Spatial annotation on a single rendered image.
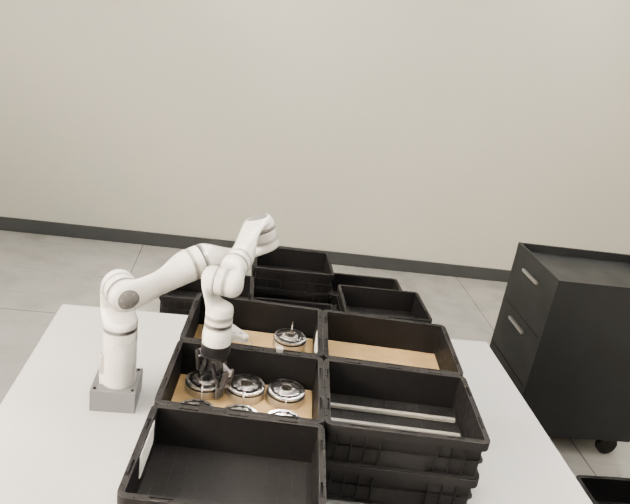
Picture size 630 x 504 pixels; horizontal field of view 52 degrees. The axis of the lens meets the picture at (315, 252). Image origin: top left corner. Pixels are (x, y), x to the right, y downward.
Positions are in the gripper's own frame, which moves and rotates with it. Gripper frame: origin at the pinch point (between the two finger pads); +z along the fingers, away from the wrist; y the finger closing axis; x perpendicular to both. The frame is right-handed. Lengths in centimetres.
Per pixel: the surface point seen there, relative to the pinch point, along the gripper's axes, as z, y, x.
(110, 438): 15.1, -12.7, -21.5
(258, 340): 2.2, -15.3, 29.6
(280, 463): 2.0, 30.8, -2.7
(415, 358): 2, 19, 66
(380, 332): -3, 7, 61
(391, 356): 2, 14, 60
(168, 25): -68, -266, 154
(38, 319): 86, -200, 40
